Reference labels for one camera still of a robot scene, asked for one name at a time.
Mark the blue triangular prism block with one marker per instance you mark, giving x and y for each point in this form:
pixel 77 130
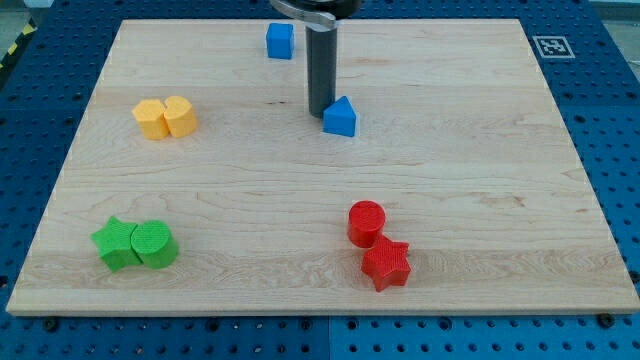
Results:
pixel 340 118

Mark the green cylinder block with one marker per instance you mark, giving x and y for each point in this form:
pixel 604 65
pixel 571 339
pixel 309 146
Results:
pixel 154 244

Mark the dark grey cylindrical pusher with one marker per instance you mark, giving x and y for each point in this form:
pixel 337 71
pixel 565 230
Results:
pixel 321 57

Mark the red star block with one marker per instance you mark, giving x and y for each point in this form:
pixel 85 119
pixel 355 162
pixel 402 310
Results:
pixel 386 263

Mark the yellow hexagon block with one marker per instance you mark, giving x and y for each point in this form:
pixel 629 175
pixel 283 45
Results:
pixel 149 114

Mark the white fiducial marker tag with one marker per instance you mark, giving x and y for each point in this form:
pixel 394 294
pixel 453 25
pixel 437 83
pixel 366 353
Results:
pixel 553 47

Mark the yellow heart block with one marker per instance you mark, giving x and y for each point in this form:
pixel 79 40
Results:
pixel 180 116

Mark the red cylinder block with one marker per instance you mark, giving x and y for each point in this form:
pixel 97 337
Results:
pixel 366 220

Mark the light wooden board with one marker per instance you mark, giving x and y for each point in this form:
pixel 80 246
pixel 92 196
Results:
pixel 458 138

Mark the green star block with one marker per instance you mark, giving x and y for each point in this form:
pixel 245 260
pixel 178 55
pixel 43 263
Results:
pixel 113 242

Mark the blue cube block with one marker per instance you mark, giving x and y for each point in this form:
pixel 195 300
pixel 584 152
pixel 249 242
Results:
pixel 280 41

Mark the black robot arm end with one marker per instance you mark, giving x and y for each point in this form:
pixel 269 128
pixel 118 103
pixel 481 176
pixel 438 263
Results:
pixel 322 13

